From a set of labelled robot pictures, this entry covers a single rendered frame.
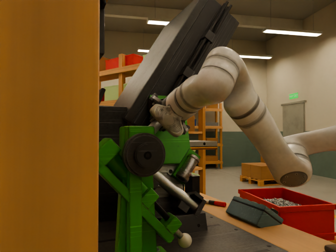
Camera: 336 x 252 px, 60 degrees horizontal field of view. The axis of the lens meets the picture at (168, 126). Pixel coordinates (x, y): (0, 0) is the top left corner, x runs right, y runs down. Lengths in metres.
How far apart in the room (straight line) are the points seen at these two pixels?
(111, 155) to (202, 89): 0.20
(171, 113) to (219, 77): 0.18
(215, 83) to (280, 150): 0.23
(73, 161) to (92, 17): 0.08
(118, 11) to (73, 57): 8.22
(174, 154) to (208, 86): 0.37
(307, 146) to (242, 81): 0.27
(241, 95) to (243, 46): 10.80
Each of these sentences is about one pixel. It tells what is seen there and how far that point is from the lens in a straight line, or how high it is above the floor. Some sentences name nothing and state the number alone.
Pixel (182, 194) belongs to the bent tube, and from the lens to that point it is 0.80.
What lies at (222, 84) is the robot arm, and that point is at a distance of 0.51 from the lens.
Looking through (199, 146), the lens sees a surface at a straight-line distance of 1.04.
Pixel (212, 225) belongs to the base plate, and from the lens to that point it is 0.87.
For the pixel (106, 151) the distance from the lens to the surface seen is 0.51.
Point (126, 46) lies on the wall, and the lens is 10.25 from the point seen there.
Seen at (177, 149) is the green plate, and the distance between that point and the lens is 0.86.
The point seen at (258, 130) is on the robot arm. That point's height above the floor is 1.16.
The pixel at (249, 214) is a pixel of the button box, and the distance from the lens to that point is 0.90.
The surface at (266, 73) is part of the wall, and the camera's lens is 11.56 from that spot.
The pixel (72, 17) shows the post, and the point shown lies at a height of 1.22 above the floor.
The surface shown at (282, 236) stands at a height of 0.90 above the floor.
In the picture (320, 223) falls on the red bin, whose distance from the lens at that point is 1.14.
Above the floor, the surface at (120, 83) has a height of 1.88.
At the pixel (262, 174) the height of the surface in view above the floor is 0.27.
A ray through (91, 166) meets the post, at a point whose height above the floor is 1.14.
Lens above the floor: 1.16
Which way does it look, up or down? 2 degrees up
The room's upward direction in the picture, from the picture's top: straight up
